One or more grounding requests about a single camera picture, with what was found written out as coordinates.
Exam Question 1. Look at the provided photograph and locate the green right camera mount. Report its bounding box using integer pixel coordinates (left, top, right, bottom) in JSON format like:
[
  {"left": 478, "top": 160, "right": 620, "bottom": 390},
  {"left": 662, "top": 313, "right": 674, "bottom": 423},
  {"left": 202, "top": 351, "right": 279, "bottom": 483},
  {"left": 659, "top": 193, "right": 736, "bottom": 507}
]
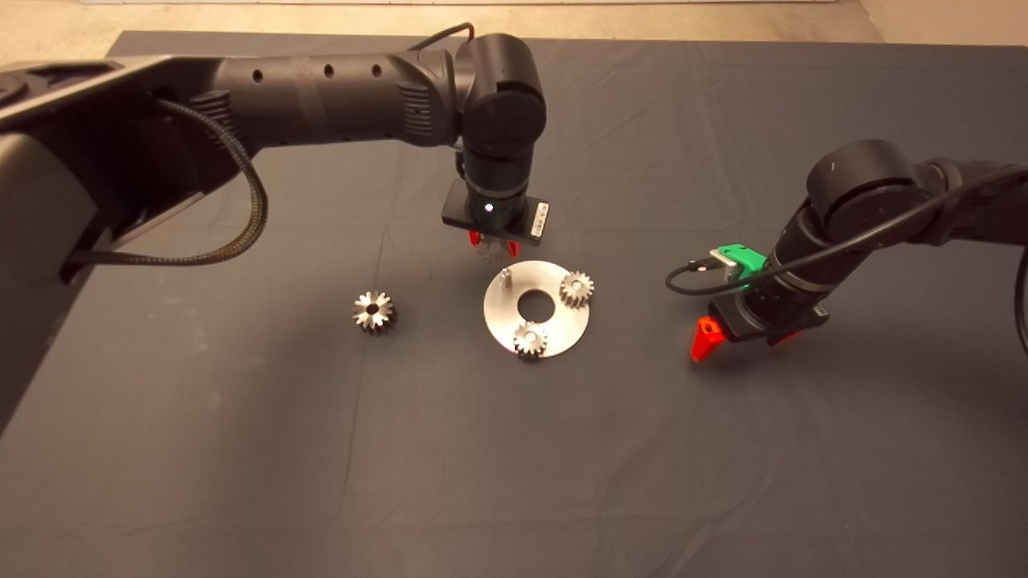
[{"left": 717, "top": 244, "right": 768, "bottom": 283}]

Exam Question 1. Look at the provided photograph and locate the large steel gear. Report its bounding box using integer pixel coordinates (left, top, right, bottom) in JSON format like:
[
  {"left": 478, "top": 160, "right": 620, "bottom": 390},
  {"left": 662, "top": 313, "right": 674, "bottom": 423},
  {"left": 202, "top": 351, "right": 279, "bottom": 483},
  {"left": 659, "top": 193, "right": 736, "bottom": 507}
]
[{"left": 352, "top": 290, "right": 398, "bottom": 336}]

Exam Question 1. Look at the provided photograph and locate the dark grey table cloth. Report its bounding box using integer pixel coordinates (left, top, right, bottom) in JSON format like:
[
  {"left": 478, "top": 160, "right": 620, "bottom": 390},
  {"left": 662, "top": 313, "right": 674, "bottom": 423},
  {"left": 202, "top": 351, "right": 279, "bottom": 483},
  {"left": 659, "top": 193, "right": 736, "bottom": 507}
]
[{"left": 0, "top": 31, "right": 1028, "bottom": 578}]

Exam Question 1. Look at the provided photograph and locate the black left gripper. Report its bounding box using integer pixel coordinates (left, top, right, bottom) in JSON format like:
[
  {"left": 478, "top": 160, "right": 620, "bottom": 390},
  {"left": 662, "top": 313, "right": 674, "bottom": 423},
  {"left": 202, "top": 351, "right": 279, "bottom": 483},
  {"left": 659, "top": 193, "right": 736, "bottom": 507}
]
[{"left": 441, "top": 180, "right": 552, "bottom": 260}]

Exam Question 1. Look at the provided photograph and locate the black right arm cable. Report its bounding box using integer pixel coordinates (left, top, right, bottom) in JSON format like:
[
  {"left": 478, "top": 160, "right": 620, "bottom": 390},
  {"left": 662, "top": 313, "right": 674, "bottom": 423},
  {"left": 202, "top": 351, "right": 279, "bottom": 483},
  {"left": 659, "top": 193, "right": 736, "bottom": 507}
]
[{"left": 1014, "top": 247, "right": 1028, "bottom": 358}]

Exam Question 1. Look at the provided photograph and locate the black right camera cable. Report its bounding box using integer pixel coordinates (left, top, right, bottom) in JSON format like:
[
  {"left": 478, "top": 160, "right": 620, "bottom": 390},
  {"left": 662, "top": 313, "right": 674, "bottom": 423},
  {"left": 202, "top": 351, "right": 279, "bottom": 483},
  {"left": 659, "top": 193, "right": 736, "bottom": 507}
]
[{"left": 665, "top": 165, "right": 1028, "bottom": 296}]

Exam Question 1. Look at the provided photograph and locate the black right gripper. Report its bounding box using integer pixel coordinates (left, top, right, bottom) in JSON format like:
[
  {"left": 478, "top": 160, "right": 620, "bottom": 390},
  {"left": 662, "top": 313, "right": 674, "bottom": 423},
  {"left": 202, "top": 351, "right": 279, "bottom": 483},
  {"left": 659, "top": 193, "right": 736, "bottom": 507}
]
[{"left": 691, "top": 276, "right": 831, "bottom": 363}]

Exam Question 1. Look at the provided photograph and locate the black left camera cable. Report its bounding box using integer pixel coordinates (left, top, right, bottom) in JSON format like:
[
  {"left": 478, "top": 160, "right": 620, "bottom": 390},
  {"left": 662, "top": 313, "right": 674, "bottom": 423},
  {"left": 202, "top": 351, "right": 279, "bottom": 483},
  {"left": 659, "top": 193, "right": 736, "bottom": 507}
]
[{"left": 408, "top": 22, "right": 476, "bottom": 52}]

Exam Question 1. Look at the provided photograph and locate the round metal plate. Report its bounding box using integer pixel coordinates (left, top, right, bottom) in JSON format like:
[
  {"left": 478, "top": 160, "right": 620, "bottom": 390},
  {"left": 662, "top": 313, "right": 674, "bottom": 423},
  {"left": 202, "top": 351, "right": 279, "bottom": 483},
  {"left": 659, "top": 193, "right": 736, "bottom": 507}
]
[{"left": 483, "top": 260, "right": 590, "bottom": 359}]

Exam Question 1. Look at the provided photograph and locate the black camera cable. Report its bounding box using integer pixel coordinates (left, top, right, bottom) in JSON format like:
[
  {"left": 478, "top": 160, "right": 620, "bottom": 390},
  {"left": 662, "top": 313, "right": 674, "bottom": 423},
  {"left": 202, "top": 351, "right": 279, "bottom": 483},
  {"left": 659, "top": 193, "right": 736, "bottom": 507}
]
[
  {"left": 665, "top": 165, "right": 1028, "bottom": 296},
  {"left": 408, "top": 22, "right": 476, "bottom": 52}
]

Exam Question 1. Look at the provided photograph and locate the braided black left arm cable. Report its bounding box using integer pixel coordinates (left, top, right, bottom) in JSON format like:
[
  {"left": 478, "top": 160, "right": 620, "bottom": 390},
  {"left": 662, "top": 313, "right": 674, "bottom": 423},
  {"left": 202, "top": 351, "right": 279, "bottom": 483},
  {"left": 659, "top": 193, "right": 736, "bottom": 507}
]
[{"left": 68, "top": 96, "right": 270, "bottom": 268}]

